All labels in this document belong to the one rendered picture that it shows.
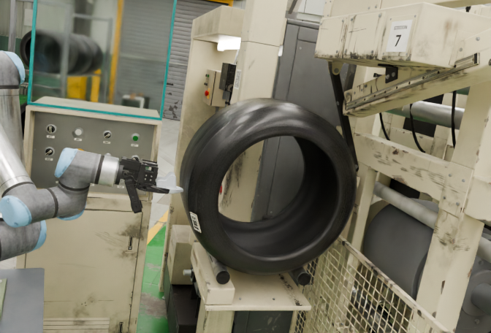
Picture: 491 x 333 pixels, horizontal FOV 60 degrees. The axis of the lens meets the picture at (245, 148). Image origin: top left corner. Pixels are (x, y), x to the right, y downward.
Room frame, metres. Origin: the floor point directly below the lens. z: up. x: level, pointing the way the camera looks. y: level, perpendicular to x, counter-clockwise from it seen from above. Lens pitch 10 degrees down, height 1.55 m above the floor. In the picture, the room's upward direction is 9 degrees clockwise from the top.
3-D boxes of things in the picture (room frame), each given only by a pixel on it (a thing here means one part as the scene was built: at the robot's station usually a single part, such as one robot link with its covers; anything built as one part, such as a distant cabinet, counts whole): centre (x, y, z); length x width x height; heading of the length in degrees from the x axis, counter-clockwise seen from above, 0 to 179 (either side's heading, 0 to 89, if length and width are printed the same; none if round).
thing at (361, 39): (1.43, -0.40, 1.71); 0.61 x 0.25 x 0.15; 16
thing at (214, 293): (1.43, 0.05, 0.84); 0.36 x 0.09 x 0.06; 16
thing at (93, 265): (1.98, 0.71, 0.63); 0.56 x 0.41 x 1.27; 106
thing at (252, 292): (1.46, -0.08, 0.80); 0.37 x 0.36 x 0.02; 106
